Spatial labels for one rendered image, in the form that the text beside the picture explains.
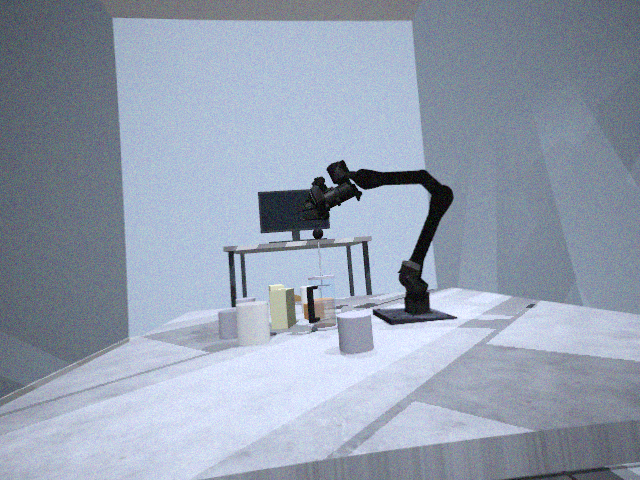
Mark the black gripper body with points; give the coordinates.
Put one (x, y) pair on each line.
(327, 200)

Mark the glass french press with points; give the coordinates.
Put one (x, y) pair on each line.
(321, 297)

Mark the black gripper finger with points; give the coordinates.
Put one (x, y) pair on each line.
(312, 215)
(308, 204)

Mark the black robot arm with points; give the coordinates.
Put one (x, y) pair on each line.
(417, 300)

